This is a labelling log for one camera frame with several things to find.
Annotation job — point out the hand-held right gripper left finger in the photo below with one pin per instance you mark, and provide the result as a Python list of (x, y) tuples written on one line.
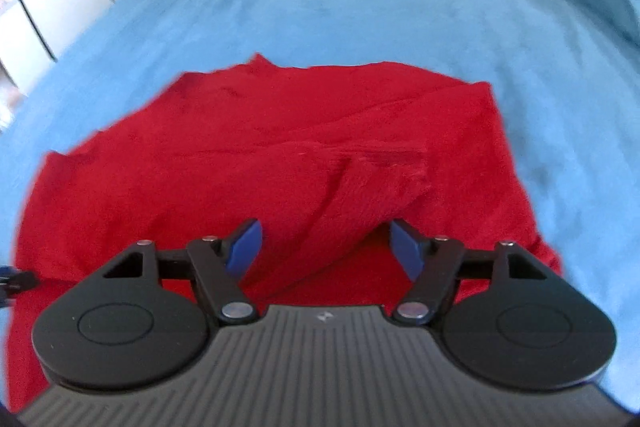
[(246, 247)]

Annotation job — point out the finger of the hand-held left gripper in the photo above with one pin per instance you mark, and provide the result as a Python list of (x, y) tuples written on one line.
[(15, 281)]

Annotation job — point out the red knit garment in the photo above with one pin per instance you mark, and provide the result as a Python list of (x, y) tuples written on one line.
[(280, 142)]

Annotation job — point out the blue bed sheet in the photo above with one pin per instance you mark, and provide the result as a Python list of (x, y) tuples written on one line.
[(350, 17)]

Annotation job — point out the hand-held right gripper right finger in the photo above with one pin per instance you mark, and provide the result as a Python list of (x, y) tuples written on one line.
[(404, 248)]

